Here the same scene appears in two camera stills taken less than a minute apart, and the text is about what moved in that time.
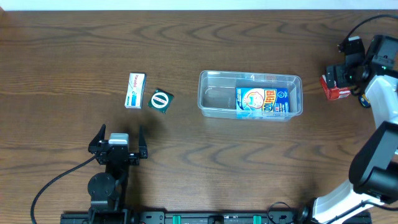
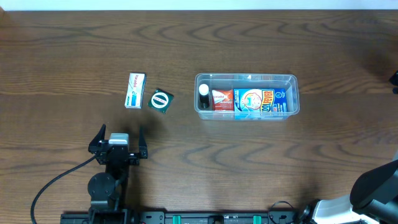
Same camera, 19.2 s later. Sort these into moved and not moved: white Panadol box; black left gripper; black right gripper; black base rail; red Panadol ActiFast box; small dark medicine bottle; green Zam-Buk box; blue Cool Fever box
Moved: small dark medicine bottle; black right gripper; red Panadol ActiFast box
Not moved: blue Cool Fever box; black left gripper; green Zam-Buk box; white Panadol box; black base rail
